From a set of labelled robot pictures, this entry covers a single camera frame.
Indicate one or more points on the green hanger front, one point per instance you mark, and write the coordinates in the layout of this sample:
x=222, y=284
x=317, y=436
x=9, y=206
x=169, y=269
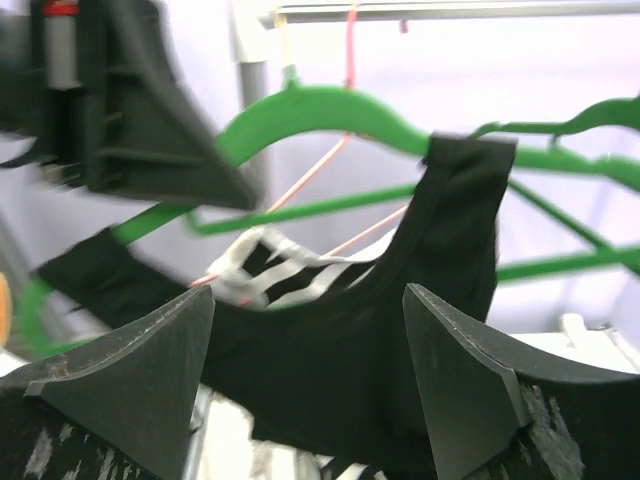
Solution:
x=309, y=109

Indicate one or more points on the black tank top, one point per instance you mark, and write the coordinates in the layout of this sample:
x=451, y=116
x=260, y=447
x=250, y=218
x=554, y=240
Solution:
x=334, y=375

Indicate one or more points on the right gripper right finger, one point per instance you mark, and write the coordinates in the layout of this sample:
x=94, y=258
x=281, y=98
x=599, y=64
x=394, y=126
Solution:
x=497, y=408

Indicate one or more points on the zebra striped tank top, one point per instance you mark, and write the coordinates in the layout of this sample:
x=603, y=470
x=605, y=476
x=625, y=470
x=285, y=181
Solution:
x=264, y=269

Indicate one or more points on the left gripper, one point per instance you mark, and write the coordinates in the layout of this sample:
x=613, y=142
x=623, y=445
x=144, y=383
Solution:
x=90, y=83

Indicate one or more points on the pink wire hanger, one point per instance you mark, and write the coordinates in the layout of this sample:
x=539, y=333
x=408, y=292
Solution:
x=290, y=72

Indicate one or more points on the green hanger back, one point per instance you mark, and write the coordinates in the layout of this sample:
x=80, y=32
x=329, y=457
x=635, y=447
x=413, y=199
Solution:
x=34, y=295

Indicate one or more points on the white plastic basket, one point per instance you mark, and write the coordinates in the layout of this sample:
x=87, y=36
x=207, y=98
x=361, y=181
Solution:
x=598, y=348

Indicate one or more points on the green hanger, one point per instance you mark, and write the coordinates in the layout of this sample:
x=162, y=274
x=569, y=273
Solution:
x=309, y=109
x=34, y=295

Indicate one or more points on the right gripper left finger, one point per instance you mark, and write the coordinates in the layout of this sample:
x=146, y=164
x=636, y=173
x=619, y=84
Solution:
x=117, y=407

